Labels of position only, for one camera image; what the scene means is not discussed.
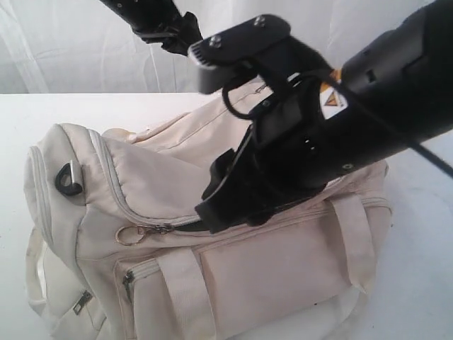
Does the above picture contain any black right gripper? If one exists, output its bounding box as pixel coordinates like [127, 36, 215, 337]
[196, 74, 375, 234]

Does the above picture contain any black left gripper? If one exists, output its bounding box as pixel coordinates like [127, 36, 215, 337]
[101, 0, 203, 57]

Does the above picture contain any cream white duffel bag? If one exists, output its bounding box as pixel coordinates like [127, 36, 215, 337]
[24, 98, 391, 339]

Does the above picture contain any metal key ring zipper pull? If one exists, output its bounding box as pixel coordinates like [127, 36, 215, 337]
[115, 224, 175, 247]

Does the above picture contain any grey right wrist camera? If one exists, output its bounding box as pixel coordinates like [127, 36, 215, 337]
[188, 14, 332, 96]

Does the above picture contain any white backdrop curtain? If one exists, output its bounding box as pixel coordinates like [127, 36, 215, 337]
[1, 0, 423, 94]

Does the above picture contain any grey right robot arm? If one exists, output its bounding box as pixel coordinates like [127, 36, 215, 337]
[190, 1, 452, 234]

